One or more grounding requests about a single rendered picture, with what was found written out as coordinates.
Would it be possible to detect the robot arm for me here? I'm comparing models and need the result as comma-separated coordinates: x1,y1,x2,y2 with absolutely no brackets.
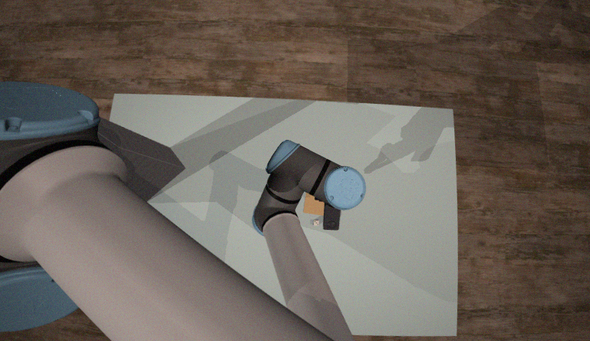
0,81,366,341

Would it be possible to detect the orange flat mat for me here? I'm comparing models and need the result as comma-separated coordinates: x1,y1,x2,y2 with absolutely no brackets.
304,193,325,216

